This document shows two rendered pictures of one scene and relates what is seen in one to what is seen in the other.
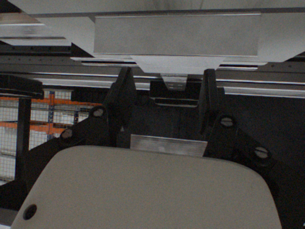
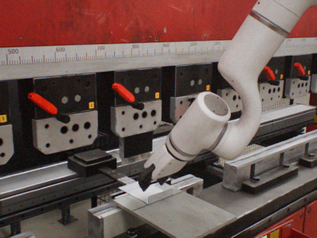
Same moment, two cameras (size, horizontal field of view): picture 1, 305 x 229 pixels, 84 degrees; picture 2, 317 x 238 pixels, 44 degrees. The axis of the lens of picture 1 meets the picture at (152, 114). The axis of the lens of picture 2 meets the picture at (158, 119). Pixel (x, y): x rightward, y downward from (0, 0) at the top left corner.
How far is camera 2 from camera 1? 96 cm
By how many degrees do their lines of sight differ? 36
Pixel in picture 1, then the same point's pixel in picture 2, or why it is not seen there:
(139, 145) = (147, 154)
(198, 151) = (129, 160)
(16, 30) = (187, 182)
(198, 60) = (137, 192)
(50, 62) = not seen: hidden behind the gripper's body
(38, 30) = (180, 185)
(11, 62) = not seen: hidden behind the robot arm
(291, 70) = (20, 203)
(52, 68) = not seen: hidden behind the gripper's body
